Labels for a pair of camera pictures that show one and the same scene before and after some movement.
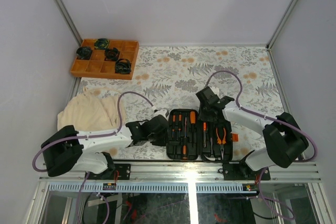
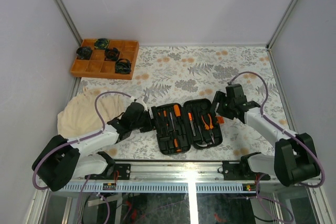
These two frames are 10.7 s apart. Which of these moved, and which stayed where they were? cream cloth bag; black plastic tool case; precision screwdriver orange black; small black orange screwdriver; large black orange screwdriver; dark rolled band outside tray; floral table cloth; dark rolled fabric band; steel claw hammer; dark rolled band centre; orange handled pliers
Moved: black plastic tool case; small black orange screwdriver; steel claw hammer; large black orange screwdriver; precision screwdriver orange black; orange handled pliers
Stayed: cream cloth bag; floral table cloth; dark rolled band outside tray; dark rolled band centre; dark rolled fabric band
